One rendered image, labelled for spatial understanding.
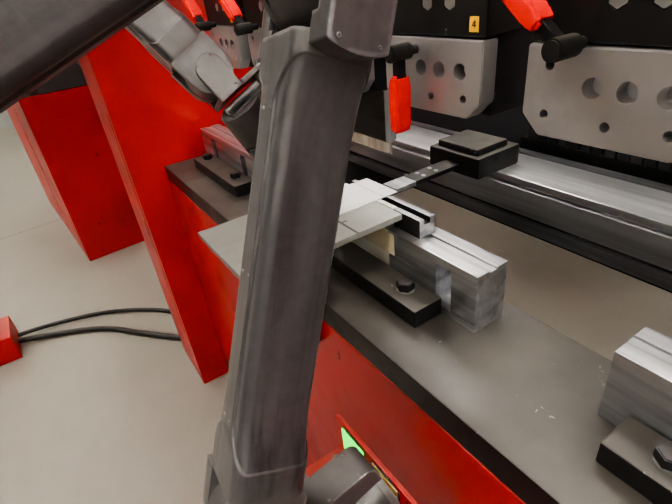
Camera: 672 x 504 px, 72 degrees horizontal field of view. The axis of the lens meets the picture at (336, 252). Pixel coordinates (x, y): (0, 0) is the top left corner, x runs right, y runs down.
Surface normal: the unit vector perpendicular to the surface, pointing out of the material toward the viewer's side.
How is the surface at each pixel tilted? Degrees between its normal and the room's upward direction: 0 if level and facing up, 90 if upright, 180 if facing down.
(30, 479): 0
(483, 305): 90
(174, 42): 71
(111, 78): 90
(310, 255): 80
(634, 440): 0
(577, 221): 90
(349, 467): 16
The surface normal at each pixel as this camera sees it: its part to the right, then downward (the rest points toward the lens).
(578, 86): -0.82, 0.37
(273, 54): -0.87, -0.04
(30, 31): 0.50, 0.27
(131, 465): -0.11, -0.85
